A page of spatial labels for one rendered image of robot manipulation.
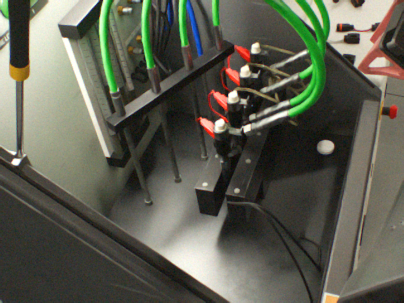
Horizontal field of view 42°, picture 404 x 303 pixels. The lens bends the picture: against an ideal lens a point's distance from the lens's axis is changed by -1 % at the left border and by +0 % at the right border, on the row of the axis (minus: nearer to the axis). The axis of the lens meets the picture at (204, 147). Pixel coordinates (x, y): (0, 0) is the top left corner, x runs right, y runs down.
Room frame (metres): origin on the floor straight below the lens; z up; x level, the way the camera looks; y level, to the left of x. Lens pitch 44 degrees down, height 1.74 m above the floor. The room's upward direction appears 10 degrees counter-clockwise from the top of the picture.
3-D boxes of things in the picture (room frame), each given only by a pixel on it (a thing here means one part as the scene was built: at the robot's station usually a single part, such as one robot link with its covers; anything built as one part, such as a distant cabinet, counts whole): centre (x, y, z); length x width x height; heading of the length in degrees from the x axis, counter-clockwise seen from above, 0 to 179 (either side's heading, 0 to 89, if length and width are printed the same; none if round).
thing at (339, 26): (1.09, -0.44, 0.99); 0.12 x 0.02 x 0.02; 72
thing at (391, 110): (0.97, -0.48, 0.80); 0.05 x 0.04 x 0.05; 154
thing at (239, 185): (0.80, -0.09, 0.91); 0.34 x 0.10 x 0.15; 154
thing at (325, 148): (0.85, -0.28, 0.84); 0.04 x 0.04 x 0.01
